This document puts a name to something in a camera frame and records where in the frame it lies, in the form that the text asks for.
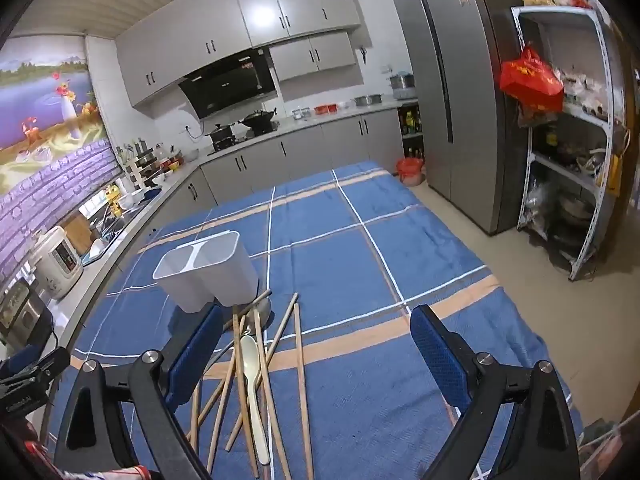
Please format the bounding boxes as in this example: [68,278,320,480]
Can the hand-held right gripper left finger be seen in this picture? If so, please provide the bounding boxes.
[54,304,224,480]

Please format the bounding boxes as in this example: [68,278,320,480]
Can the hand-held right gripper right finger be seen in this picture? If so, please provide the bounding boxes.
[410,304,582,480]

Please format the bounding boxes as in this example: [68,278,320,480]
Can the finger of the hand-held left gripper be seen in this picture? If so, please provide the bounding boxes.
[0,344,71,397]

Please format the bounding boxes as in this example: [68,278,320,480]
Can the white ceramic spoon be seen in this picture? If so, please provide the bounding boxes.
[239,334,272,465]

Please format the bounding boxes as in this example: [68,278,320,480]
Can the white two-compartment utensil holder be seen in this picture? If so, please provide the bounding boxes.
[152,230,261,315]

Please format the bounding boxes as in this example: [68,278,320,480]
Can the metal spoon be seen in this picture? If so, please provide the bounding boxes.
[210,296,274,366]

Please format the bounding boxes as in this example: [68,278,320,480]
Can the pile of wooden chopsticks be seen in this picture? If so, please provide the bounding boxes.
[186,290,315,480]

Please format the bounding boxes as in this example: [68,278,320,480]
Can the silver kitchen appliance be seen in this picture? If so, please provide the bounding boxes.
[0,280,53,351]

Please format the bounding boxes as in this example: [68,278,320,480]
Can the white rice cooker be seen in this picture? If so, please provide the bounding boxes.
[27,225,85,301]

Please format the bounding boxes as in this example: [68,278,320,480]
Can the blue plaid tablecloth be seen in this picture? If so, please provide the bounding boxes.
[40,160,586,480]

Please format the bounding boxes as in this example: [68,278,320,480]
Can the red-lined trash bin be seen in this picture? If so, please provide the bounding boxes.
[396,156,426,187]

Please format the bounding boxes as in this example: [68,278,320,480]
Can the black cooking pot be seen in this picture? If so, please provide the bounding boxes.
[205,122,236,147]

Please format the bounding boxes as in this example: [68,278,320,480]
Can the grey lower cabinets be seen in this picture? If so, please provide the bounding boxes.
[155,107,406,211]

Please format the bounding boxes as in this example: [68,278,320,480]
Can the grey cabinets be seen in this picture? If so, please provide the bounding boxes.
[116,0,371,107]
[155,107,406,211]

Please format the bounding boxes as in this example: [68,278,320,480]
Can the grey refrigerator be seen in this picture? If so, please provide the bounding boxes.
[392,0,538,236]

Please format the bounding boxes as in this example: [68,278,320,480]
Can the black wok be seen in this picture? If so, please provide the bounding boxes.
[239,106,277,128]

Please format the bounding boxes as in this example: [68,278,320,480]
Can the metal steamer pot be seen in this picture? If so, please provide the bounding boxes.
[387,73,417,100]

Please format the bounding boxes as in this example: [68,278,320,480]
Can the black range hood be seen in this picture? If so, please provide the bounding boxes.
[178,47,278,118]

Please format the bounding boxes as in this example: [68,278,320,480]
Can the white metal shelf rack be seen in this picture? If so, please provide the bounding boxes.
[510,5,628,281]

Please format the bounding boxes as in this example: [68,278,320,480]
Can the red plastic bag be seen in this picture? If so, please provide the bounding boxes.
[500,46,565,113]

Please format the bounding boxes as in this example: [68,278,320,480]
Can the grey upper cabinets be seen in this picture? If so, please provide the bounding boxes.
[116,0,371,107]

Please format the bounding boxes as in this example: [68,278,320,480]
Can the landscape wall poster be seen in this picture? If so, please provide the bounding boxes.
[0,35,108,191]

